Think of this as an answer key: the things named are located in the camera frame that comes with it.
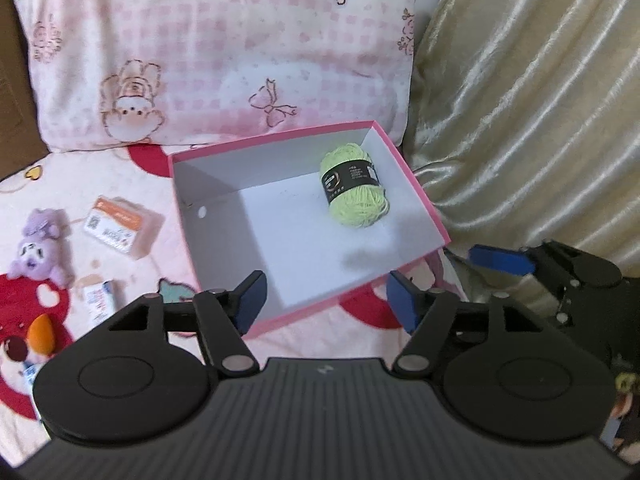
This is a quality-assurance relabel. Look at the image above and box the white blue tissue pack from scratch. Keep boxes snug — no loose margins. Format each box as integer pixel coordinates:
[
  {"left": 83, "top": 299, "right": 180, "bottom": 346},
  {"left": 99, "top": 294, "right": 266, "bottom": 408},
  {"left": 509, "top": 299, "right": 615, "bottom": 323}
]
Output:
[{"left": 82, "top": 280, "right": 124, "bottom": 330}]

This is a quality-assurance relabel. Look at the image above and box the orange makeup sponge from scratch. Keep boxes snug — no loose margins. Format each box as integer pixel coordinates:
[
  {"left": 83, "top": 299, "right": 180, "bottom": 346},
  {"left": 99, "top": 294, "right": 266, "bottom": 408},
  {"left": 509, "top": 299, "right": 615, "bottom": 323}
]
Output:
[{"left": 27, "top": 313, "right": 58, "bottom": 356}]

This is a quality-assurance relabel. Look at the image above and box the purple plush toy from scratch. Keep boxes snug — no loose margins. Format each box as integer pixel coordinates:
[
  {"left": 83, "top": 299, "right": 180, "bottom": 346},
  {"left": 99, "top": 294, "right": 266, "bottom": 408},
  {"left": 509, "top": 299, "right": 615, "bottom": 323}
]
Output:
[{"left": 6, "top": 209, "right": 70, "bottom": 289}]

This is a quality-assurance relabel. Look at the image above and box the clear box orange label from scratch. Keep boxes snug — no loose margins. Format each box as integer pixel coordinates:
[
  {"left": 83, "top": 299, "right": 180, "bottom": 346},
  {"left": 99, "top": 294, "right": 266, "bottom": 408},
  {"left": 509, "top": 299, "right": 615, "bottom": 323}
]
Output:
[{"left": 82, "top": 195, "right": 165, "bottom": 260}]

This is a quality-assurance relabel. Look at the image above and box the pink cardboard storage box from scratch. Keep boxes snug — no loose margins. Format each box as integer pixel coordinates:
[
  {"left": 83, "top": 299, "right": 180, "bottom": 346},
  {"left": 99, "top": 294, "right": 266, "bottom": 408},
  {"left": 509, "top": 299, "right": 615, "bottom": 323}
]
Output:
[{"left": 169, "top": 122, "right": 450, "bottom": 338}]

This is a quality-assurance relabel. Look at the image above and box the green yarn ball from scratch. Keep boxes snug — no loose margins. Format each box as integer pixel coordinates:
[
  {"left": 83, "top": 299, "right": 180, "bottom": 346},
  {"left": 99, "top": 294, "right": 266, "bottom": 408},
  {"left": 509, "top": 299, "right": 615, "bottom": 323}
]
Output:
[{"left": 320, "top": 143, "right": 390, "bottom": 228}]

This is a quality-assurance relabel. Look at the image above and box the pink checkered cartoon pillow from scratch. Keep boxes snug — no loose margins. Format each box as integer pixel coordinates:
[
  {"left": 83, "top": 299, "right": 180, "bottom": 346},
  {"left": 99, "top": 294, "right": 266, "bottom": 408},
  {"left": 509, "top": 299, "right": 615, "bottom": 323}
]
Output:
[{"left": 13, "top": 0, "right": 416, "bottom": 152}]

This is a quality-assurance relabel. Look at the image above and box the brown pillow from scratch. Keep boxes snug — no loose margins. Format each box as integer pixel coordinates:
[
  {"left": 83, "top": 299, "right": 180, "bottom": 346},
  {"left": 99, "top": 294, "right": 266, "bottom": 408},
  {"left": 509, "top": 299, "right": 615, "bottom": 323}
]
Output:
[{"left": 0, "top": 0, "right": 49, "bottom": 179}]

